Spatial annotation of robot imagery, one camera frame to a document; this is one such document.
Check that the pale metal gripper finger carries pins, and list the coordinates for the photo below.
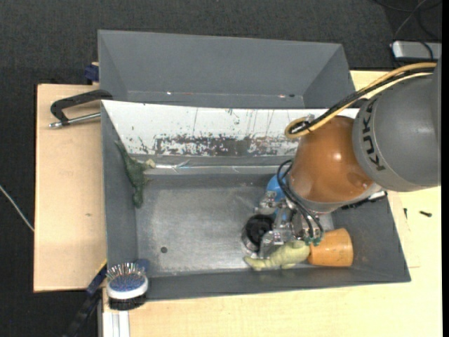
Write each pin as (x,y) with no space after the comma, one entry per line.
(269,199)
(276,239)

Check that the blue plastic cup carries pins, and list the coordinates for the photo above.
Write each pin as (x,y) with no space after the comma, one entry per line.
(273,186)

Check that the pale green toy dinosaur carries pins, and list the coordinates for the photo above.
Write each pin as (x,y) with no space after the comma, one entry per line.
(287,256)

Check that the black round knob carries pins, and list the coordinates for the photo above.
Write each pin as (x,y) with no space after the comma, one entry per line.
(257,228)

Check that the orange cup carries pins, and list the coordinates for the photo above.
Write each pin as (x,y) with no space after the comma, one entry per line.
(333,249)

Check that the grey metal bin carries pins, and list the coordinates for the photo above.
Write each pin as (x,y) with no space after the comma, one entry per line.
(196,219)

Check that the small black screw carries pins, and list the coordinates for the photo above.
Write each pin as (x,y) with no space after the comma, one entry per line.
(426,213)

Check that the dark green toy dinosaur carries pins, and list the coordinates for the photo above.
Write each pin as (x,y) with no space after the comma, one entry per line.
(135,174)

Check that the white oval hairbrush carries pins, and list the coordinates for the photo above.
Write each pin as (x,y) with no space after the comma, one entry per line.
(128,284)

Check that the brown cardboard board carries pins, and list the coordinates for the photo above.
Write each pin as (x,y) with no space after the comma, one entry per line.
(70,188)

